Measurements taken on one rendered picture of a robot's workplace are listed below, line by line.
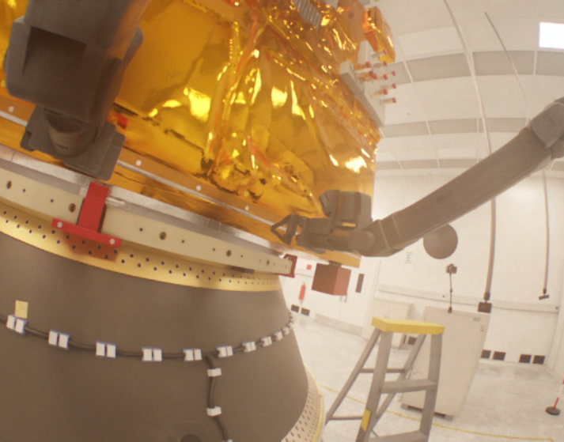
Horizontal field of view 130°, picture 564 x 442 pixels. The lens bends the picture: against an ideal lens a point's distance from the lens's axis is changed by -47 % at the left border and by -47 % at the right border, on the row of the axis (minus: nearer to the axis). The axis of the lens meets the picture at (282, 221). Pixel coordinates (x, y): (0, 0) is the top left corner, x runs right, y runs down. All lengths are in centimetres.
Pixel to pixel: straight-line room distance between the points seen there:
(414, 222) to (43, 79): 46
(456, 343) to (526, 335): 459
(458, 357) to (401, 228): 320
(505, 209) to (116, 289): 801
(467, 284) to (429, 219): 708
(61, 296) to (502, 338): 779
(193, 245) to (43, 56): 41
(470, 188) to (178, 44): 64
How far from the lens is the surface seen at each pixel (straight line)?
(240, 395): 58
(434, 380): 147
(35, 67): 17
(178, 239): 47
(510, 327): 772
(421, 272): 756
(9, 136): 56
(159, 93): 55
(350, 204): 50
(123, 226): 44
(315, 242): 54
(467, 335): 351
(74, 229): 43
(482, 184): 40
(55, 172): 52
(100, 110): 18
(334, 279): 117
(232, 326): 58
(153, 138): 54
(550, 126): 40
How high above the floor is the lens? 169
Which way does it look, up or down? 10 degrees up
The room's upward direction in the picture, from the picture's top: 13 degrees clockwise
